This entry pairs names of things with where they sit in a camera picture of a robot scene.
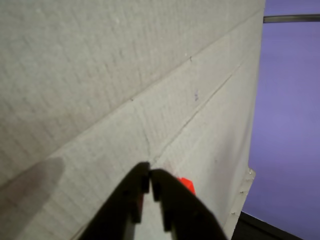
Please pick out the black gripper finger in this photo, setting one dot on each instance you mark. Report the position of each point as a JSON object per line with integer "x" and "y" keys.
{"x": 117, "y": 205}
{"x": 182, "y": 210}

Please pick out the red lego block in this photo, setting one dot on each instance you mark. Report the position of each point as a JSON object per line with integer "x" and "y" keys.
{"x": 187, "y": 184}

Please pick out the brown cardboard sheet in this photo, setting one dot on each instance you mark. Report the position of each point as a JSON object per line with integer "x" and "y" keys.
{"x": 100, "y": 75}

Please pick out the black tripod stand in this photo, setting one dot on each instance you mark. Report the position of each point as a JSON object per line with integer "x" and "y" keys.
{"x": 290, "y": 18}

